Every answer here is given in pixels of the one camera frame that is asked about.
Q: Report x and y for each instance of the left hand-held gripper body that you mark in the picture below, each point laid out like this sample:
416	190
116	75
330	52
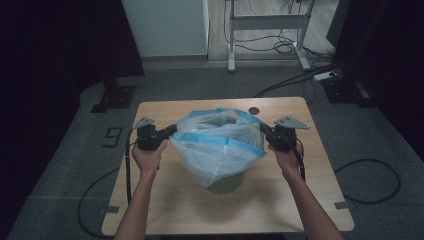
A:
148	138

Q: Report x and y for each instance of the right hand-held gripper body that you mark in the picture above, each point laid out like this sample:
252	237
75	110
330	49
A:
283	140

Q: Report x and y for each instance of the white blue-rimmed plastic trash bag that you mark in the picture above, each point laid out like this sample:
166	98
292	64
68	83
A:
213	153

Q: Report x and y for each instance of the person's left hand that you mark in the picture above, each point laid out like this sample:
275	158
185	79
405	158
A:
148	160

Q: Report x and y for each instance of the person's right hand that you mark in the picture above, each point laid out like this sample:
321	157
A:
290	161

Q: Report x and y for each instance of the black stand base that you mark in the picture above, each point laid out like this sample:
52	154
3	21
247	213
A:
345	90
115	96

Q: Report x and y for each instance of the white power strip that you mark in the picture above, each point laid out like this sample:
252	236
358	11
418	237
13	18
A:
325	76

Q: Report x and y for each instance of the grey tape strip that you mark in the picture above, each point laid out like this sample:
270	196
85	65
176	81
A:
341	205
110	209

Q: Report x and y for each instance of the white cabinet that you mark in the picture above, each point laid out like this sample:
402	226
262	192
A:
166	26

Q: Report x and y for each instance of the dark curtain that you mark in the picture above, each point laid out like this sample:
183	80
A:
386	50
50	50

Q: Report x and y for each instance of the metal desk frame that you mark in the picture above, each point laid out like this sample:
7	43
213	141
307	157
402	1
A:
266	21

